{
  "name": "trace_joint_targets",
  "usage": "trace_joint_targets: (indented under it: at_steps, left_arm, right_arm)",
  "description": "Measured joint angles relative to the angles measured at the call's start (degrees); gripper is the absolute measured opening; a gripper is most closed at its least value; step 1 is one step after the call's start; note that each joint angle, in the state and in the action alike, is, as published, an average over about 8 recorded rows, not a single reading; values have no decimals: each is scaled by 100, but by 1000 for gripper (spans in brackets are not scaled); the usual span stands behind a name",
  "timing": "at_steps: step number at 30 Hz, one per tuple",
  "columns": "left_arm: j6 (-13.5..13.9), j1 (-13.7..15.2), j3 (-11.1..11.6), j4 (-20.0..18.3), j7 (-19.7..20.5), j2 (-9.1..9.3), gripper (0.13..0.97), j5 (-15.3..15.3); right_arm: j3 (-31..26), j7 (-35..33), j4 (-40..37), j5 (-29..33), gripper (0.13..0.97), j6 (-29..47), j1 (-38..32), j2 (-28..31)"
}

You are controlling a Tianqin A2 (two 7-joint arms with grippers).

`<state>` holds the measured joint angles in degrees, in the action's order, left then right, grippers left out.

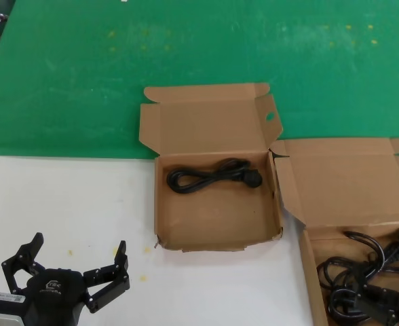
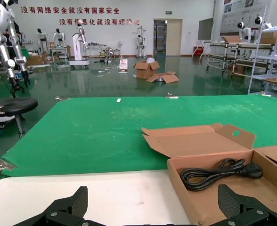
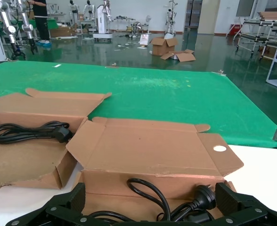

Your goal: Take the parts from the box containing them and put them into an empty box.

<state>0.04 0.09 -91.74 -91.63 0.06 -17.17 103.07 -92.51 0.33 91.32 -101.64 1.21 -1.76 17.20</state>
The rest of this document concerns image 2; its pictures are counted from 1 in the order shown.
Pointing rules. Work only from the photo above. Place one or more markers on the white standing fan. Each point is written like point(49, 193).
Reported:
point(120, 44)

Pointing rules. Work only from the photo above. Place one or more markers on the pipe frame workbench rack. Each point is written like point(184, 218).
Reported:
point(235, 46)

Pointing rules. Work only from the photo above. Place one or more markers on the green table mat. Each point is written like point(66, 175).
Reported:
point(93, 129)

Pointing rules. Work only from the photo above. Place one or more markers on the black white humanoid robot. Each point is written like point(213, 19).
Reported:
point(41, 36)
point(59, 36)

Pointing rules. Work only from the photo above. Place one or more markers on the grey background table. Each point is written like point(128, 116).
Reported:
point(58, 48)

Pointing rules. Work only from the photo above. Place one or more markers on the small white tag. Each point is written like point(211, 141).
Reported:
point(118, 100)

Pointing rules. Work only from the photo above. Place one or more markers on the large wall poster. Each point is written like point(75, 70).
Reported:
point(230, 18)

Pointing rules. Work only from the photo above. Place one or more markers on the red box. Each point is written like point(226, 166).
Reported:
point(198, 51)

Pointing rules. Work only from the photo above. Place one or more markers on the white round-headed robot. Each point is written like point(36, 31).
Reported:
point(259, 20)
point(245, 31)

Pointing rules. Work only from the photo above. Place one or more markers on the open upright cardboard carton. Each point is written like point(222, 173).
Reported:
point(143, 71)

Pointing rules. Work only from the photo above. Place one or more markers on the open cardboard box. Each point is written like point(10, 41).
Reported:
point(195, 143)

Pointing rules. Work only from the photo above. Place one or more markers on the cardboard boxes pile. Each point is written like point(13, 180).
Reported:
point(36, 60)

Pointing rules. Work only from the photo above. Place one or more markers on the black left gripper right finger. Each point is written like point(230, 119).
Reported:
point(230, 204)

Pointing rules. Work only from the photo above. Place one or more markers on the brown carton on rack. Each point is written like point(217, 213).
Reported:
point(270, 37)

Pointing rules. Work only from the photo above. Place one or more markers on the black stool with chrome base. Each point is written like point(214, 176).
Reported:
point(18, 104)

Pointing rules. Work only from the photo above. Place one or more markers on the flat open cardboard carton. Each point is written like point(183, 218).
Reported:
point(170, 78)

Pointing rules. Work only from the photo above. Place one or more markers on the white pink bag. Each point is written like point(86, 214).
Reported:
point(123, 64)

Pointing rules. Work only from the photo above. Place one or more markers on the cluttered background workbench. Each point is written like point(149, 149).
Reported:
point(95, 44)

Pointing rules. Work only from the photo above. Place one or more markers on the dark display board on stand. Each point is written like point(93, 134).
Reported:
point(205, 29)

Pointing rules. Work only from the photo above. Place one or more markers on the small white humanoid robot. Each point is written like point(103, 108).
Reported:
point(140, 43)

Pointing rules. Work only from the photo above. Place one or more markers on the metal table edge clip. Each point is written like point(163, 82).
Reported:
point(172, 97)
point(62, 99)
point(4, 164)
point(265, 94)

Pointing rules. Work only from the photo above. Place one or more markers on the red Chinese wall slogan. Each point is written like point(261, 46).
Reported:
point(57, 10)

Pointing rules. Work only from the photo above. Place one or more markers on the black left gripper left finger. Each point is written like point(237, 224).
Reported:
point(77, 202)

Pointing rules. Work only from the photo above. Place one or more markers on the beige door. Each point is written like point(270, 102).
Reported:
point(174, 37)

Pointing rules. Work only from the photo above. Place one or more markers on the brown cardboard strips on rack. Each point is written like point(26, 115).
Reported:
point(231, 38)

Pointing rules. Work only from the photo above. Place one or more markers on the tall white robot stand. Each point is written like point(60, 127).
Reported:
point(78, 47)

